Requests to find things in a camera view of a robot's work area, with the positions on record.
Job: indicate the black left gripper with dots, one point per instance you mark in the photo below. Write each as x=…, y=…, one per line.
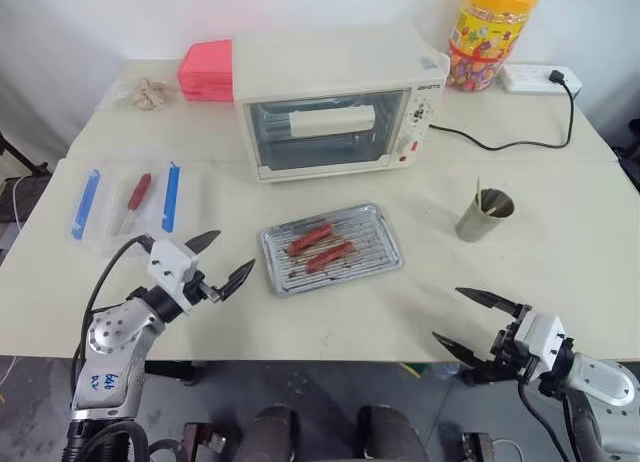
x=196, y=285

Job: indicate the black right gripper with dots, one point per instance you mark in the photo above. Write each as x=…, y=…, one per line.
x=507, y=357

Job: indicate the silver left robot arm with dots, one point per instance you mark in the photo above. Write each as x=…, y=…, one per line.
x=117, y=332

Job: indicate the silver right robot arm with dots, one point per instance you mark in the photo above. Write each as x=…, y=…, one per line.
x=600, y=387

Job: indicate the blue container latch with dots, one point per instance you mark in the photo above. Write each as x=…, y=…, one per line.
x=171, y=197
x=86, y=204

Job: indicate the metal cup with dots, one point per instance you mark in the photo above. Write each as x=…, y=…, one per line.
x=482, y=227

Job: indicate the skewered red sausage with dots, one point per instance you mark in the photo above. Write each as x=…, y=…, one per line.
x=138, y=194

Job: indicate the clear plastic container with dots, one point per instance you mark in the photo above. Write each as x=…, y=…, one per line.
x=112, y=202

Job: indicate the metal baking tray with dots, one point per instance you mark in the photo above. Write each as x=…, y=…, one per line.
x=365, y=274

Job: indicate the dark rounded shape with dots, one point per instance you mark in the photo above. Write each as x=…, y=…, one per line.
x=392, y=434
x=270, y=434

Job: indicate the clear bag of snacks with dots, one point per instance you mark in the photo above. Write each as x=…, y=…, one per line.
x=147, y=94

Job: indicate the pink box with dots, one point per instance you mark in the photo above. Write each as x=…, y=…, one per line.
x=207, y=72

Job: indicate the white toaster oven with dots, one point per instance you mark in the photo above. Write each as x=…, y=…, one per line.
x=330, y=72

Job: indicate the black stand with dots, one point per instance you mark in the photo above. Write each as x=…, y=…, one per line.
x=22, y=159

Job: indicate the white power strip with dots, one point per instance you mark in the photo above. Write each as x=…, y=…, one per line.
x=525, y=78

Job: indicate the candy jar with orange lid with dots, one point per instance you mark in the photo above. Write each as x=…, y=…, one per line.
x=487, y=37

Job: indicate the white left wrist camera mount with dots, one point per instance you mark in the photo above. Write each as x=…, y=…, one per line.
x=170, y=267

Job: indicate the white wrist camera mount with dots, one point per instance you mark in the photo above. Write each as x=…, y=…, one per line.
x=170, y=267
x=545, y=342

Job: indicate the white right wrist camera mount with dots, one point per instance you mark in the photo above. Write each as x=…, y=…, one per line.
x=545, y=342

